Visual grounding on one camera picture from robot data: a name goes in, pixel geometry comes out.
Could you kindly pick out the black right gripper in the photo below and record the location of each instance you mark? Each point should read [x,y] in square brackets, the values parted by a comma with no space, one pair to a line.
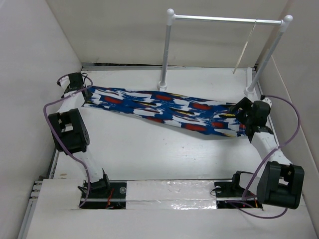
[244,103]

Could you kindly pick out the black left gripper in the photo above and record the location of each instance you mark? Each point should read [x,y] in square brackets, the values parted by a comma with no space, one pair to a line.
[90,96]

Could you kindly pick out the blue white red patterned trousers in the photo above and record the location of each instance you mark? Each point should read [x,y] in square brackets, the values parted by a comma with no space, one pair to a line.
[196,114]

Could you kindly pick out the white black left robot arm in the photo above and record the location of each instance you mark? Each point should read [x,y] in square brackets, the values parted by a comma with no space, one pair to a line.
[70,134]

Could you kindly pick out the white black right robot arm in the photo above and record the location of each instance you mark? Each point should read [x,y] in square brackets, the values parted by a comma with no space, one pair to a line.
[276,181]

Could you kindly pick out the beige wooden clothes hanger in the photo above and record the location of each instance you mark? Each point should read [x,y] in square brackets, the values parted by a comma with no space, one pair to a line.
[244,48]

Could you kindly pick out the white metal clothes rack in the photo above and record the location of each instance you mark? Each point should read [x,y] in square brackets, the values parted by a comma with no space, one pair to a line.
[282,24]

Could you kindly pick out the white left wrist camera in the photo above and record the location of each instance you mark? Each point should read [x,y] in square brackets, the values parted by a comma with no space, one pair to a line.
[63,82]

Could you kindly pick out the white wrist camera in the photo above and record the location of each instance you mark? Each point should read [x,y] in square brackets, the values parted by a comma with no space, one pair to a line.
[265,99]
[63,82]

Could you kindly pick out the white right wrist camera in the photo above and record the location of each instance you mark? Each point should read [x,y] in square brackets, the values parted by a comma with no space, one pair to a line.
[265,99]

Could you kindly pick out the black base rail with tape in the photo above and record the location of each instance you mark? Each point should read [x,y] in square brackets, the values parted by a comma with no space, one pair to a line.
[166,195]

